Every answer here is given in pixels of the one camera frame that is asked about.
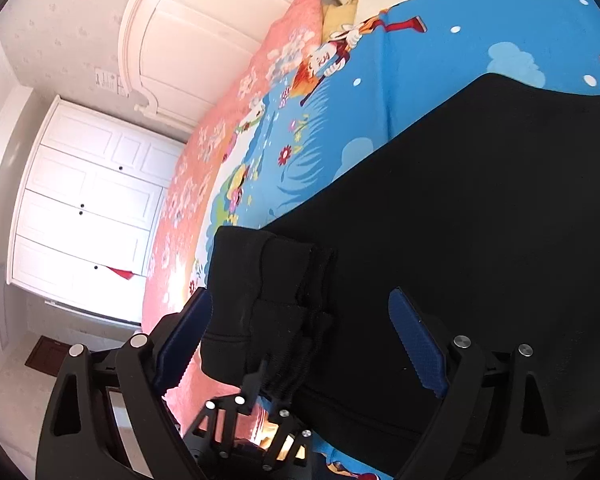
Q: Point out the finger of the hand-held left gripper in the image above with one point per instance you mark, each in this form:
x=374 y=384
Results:
x=250 y=390
x=292 y=425

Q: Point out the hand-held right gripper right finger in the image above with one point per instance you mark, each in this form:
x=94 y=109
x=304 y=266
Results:
x=420 y=345

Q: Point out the black pants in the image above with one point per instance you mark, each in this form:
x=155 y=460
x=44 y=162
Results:
x=455 y=210

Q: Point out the blue cartoon bed sheet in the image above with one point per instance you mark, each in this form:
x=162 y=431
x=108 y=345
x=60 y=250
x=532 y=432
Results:
x=430 y=45

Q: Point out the brown floor mat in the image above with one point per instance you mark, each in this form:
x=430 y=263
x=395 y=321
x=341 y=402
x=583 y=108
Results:
x=47 y=355

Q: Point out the yellow pillow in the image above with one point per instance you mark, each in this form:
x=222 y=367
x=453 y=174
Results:
x=337 y=20

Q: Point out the white wardrobe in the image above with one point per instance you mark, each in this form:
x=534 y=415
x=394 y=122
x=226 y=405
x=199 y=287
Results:
x=80 y=210

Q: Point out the small red cloth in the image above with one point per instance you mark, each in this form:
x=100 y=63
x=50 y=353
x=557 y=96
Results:
x=122 y=274

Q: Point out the white paper label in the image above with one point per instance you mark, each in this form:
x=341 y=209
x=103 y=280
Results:
x=111 y=81

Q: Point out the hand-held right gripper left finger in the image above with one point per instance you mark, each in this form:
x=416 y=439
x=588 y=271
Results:
x=185 y=340

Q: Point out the pink floral quilt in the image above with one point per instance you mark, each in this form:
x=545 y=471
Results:
x=200 y=170

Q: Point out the white wooden headboard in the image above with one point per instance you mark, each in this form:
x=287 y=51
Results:
x=205 y=35

